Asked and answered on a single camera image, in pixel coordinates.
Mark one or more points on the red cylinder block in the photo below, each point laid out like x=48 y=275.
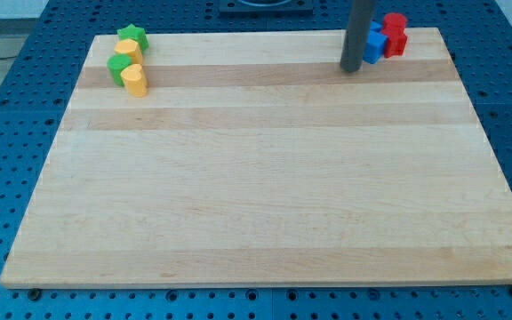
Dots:
x=394 y=23

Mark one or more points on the green star block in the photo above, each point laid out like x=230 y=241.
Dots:
x=135 y=33

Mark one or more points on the green circle block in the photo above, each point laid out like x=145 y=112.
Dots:
x=116 y=64

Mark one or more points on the light wooden board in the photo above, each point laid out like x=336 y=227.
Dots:
x=255 y=161

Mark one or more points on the blue block behind stick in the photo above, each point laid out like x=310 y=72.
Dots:
x=375 y=26

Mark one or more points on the red star block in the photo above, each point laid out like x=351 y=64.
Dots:
x=396 y=42

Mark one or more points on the blue cube block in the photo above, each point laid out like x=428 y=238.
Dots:
x=375 y=46

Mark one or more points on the yellow heart block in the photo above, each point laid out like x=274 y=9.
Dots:
x=135 y=81

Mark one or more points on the yellow hexagon block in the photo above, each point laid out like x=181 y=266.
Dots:
x=131 y=48

